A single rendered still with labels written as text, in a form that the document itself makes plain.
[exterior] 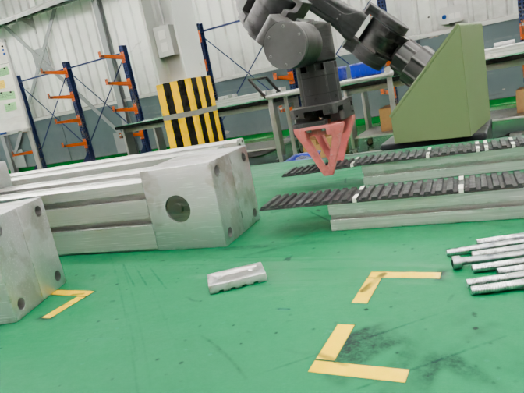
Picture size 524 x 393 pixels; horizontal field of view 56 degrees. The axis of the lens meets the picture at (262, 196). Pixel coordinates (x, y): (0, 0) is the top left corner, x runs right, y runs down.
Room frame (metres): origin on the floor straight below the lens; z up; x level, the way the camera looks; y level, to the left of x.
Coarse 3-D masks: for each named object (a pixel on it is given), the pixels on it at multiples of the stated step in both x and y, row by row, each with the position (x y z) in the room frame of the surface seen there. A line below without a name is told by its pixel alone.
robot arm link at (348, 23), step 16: (320, 0) 1.06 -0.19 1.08; (336, 0) 1.06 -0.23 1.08; (320, 16) 1.08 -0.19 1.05; (336, 16) 1.06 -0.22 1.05; (352, 16) 1.05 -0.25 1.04; (384, 16) 1.03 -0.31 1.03; (352, 32) 1.06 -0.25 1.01; (400, 32) 1.03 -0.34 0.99; (352, 48) 1.08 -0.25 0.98; (368, 64) 1.06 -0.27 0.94; (384, 64) 1.07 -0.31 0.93
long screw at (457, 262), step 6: (510, 252) 0.34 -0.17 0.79; (516, 252) 0.34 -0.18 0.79; (522, 252) 0.34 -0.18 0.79; (456, 258) 0.35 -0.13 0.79; (462, 258) 0.35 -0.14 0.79; (468, 258) 0.35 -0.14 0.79; (474, 258) 0.35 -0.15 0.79; (480, 258) 0.34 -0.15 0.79; (486, 258) 0.34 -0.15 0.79; (492, 258) 0.34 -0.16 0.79; (498, 258) 0.34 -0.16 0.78; (504, 258) 0.34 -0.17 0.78; (510, 258) 0.34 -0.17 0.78; (456, 264) 0.34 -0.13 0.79; (462, 264) 0.35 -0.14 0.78; (468, 264) 0.35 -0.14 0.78
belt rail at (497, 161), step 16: (416, 160) 0.64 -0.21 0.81; (432, 160) 0.63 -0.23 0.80; (448, 160) 0.63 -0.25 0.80; (464, 160) 0.62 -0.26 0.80; (480, 160) 0.62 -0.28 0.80; (496, 160) 0.61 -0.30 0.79; (512, 160) 0.60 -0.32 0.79; (368, 176) 0.68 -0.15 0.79; (384, 176) 0.66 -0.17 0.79; (400, 176) 0.65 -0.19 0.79; (416, 176) 0.64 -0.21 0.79; (432, 176) 0.64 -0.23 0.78; (448, 176) 0.63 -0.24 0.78
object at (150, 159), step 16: (208, 144) 0.82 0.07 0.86; (224, 144) 0.80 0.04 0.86; (240, 144) 0.80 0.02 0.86; (112, 160) 0.90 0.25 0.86; (128, 160) 0.82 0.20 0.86; (144, 160) 0.78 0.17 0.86; (160, 160) 0.77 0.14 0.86; (16, 176) 0.99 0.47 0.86; (32, 176) 0.88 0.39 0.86; (48, 176) 0.86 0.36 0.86; (64, 176) 0.85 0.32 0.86; (80, 176) 0.83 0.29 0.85
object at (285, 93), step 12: (360, 72) 3.49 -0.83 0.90; (372, 72) 3.46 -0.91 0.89; (384, 72) 3.73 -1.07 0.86; (252, 84) 3.69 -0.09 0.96; (348, 84) 3.48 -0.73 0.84; (264, 96) 3.67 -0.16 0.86; (276, 96) 3.63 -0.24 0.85; (288, 108) 4.13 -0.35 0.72; (276, 120) 3.66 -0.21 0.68; (288, 120) 4.13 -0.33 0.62; (276, 132) 3.65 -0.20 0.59; (276, 144) 3.66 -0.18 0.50; (300, 156) 3.78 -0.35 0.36
